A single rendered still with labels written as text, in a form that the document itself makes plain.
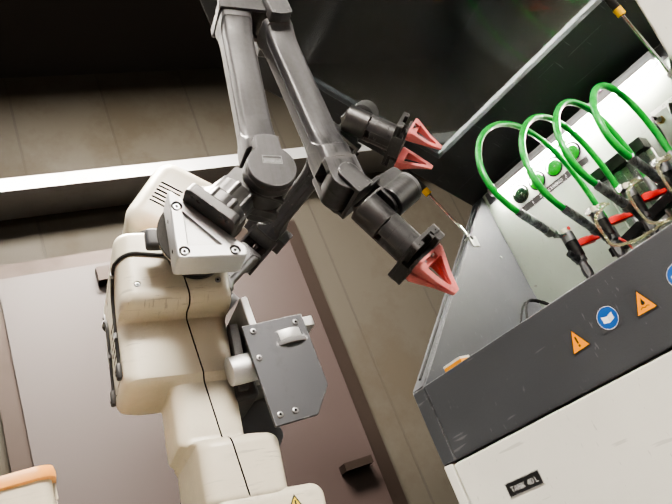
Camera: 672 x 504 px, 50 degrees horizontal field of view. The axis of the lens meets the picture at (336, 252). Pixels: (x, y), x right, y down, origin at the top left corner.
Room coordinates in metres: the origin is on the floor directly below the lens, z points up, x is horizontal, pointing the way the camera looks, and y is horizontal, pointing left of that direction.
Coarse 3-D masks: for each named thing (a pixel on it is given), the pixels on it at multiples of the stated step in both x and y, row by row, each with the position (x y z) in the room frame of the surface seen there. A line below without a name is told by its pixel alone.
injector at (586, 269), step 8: (568, 232) 1.45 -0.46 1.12; (568, 240) 1.45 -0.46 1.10; (576, 240) 1.45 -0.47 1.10; (568, 248) 1.46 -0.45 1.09; (576, 248) 1.45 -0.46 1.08; (568, 256) 1.44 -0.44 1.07; (576, 256) 1.44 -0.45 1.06; (584, 256) 1.45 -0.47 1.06; (576, 264) 1.47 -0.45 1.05; (584, 264) 1.45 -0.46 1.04; (584, 272) 1.46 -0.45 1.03; (592, 272) 1.46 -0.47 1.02
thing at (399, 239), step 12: (396, 216) 1.05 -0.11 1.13; (384, 228) 1.04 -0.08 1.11; (396, 228) 1.04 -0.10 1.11; (408, 228) 1.05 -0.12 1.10; (432, 228) 1.05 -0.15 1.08; (384, 240) 1.05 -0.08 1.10; (396, 240) 1.05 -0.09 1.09; (408, 240) 1.05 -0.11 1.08; (420, 240) 1.03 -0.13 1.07; (396, 252) 1.06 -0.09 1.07; (408, 252) 1.04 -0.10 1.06; (420, 252) 1.08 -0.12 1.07; (396, 264) 1.08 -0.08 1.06
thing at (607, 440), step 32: (608, 384) 1.23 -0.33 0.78; (640, 384) 1.20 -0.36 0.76; (576, 416) 1.29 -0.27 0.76; (608, 416) 1.25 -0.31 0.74; (640, 416) 1.22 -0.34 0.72; (512, 448) 1.40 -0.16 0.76; (544, 448) 1.35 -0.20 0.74; (576, 448) 1.31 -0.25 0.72; (608, 448) 1.27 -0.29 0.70; (640, 448) 1.24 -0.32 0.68; (480, 480) 1.47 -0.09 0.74; (512, 480) 1.42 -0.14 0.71; (544, 480) 1.38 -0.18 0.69; (576, 480) 1.33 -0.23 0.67; (608, 480) 1.29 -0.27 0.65; (640, 480) 1.25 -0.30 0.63
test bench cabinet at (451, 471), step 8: (560, 408) 1.33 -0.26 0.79; (544, 416) 1.36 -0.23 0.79; (528, 424) 1.39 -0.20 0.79; (448, 472) 1.52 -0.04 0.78; (456, 472) 1.51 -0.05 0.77; (456, 480) 1.51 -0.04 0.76; (456, 488) 1.52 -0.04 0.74; (464, 488) 1.51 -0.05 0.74; (456, 496) 1.53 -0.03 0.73; (464, 496) 1.51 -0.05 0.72
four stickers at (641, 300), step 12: (636, 300) 1.15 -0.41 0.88; (648, 300) 1.14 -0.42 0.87; (600, 312) 1.20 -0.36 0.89; (612, 312) 1.18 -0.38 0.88; (636, 312) 1.16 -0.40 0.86; (600, 324) 1.20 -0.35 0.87; (612, 324) 1.19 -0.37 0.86; (564, 336) 1.25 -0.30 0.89; (576, 336) 1.24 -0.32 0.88; (576, 348) 1.25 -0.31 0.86
